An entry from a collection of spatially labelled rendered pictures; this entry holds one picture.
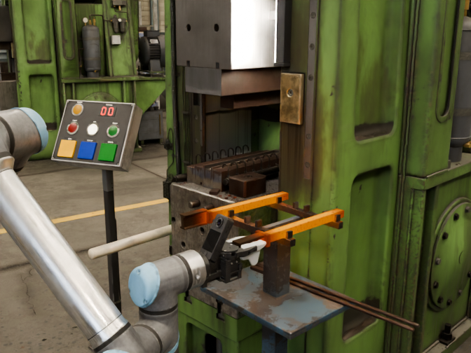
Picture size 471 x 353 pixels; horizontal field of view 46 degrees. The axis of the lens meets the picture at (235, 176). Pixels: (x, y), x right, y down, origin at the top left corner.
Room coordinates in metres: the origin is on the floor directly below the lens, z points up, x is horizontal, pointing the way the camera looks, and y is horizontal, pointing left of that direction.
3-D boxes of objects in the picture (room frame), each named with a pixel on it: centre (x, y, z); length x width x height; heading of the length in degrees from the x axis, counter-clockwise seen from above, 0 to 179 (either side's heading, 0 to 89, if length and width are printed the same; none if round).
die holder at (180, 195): (2.14, -0.07, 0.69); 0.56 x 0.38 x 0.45; 135
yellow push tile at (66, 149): (2.28, 0.71, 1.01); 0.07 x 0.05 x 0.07; 70
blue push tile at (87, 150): (2.25, 0.62, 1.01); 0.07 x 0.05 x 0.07; 70
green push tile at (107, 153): (2.21, 0.53, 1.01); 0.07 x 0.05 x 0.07; 70
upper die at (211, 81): (2.18, -0.03, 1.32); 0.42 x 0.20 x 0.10; 135
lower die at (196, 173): (2.18, -0.03, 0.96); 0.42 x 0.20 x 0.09; 135
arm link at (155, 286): (1.15, 0.17, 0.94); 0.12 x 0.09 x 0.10; 131
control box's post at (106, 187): (2.36, 0.57, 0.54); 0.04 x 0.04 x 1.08; 45
